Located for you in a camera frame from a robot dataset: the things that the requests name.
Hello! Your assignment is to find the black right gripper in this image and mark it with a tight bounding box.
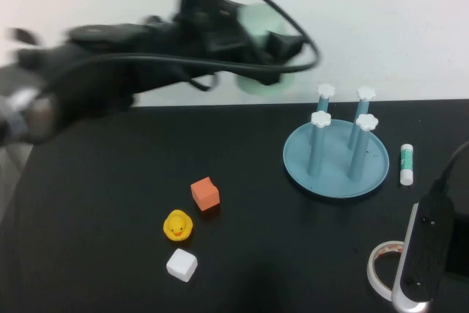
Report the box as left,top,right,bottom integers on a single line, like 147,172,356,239
445,213,469,281

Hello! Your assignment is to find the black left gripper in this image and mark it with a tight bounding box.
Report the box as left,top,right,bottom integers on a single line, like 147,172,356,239
174,0,306,86

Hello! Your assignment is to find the light green plastic cup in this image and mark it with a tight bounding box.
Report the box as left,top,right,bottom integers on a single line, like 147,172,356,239
234,2,298,96

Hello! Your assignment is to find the blue cup stand with posts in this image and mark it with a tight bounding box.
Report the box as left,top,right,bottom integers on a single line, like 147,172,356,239
282,84,390,199

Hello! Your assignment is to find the white tape roll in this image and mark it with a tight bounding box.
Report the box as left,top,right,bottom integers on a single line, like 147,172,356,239
366,240,406,301

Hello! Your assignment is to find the white green glue stick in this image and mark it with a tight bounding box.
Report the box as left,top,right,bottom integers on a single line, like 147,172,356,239
399,144,416,186

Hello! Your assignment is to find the orange foam cube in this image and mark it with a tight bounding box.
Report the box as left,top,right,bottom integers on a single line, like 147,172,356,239
190,176,221,213

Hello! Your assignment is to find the yellow rubber duck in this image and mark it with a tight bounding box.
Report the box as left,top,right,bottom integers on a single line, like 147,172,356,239
163,209,194,243

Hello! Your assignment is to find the white foam cube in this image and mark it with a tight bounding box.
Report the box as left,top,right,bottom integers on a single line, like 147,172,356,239
166,248,199,283

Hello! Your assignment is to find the black left camera cable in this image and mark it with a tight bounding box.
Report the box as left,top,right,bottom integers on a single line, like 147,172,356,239
40,0,322,92

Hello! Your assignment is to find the black camera cable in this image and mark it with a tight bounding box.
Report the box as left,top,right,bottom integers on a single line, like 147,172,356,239
40,0,322,92
434,139,469,196

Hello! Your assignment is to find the black right camera cable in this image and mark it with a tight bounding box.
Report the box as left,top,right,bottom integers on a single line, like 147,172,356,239
434,139,469,196

